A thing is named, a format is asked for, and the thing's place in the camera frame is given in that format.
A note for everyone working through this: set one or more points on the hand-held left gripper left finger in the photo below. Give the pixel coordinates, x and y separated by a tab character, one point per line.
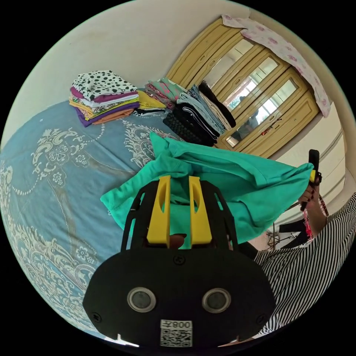
159	219

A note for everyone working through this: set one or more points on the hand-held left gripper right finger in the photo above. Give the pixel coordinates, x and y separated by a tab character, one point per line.
200	222

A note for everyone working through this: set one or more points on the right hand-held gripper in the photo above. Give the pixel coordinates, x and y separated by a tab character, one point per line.
318	178

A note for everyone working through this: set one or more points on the blue green long sleeve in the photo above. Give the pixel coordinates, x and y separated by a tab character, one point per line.
222	178

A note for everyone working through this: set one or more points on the person's right forearm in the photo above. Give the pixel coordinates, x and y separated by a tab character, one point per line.
318	219

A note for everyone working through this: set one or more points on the person's right hand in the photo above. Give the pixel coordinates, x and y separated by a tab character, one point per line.
308	196

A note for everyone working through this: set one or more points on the person's left hand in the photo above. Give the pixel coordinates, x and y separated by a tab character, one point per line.
178	240

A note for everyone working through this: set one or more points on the yellow cupboard with mirrors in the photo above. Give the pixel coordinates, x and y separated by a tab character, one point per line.
278	111

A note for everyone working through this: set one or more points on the person's body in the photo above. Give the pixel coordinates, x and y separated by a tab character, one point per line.
311	264

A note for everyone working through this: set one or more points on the bed with blue printed sheet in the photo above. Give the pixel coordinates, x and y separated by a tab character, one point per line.
55	180

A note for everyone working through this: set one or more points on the pile of clothes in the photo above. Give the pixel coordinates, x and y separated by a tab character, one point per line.
108	97

